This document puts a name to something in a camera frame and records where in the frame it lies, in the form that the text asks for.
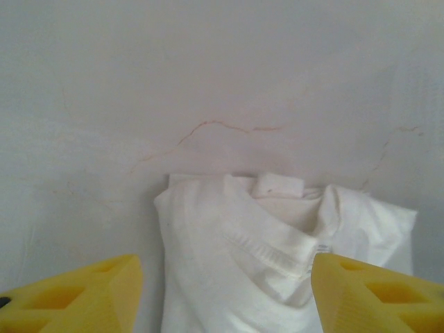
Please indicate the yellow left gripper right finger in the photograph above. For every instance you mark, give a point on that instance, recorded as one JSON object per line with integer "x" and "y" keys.
{"x": 333, "y": 298}

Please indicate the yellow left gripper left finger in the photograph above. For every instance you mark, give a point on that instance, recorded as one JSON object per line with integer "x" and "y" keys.
{"x": 104, "y": 298}

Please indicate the white t-shirt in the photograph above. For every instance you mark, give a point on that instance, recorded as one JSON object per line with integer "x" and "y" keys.
{"x": 215, "y": 270}

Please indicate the white table cover sheet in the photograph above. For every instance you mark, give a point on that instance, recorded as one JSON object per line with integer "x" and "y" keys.
{"x": 208, "y": 69}

